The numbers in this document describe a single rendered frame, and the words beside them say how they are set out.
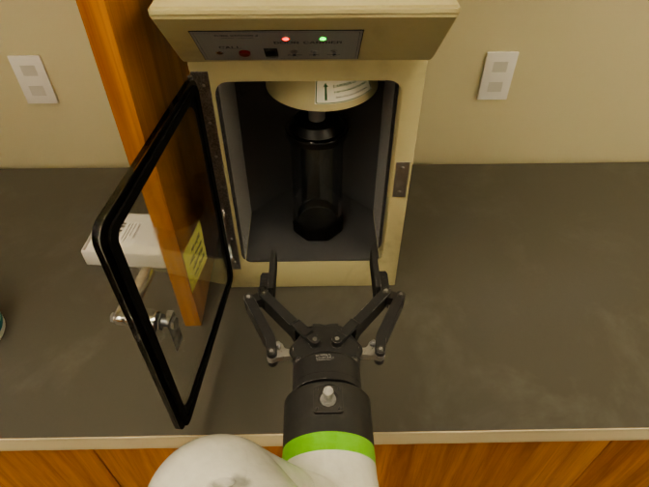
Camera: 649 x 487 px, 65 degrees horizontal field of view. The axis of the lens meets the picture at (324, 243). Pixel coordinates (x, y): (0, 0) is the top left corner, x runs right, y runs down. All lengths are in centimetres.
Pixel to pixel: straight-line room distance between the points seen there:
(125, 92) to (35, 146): 82
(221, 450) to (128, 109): 44
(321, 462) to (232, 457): 13
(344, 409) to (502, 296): 59
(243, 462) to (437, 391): 55
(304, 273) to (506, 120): 65
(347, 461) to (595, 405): 56
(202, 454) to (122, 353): 60
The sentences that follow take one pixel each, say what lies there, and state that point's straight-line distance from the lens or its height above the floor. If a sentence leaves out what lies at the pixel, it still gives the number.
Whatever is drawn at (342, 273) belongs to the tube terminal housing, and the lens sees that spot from 98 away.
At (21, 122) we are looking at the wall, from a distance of 145.
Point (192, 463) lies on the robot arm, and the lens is 40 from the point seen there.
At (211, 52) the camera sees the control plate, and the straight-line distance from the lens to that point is 67.
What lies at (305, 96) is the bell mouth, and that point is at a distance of 77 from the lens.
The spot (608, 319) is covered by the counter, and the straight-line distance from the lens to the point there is 109.
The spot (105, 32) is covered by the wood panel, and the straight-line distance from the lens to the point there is 65.
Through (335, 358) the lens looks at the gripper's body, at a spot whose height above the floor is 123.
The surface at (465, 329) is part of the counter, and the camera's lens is 98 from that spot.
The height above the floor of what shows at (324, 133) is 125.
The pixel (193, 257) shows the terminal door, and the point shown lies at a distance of 75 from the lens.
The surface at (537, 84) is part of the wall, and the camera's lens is 133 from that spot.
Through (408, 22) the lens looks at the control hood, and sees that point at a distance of 60.
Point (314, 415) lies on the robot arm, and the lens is 52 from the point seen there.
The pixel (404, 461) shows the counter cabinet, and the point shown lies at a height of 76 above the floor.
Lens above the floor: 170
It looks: 45 degrees down
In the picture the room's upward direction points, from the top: straight up
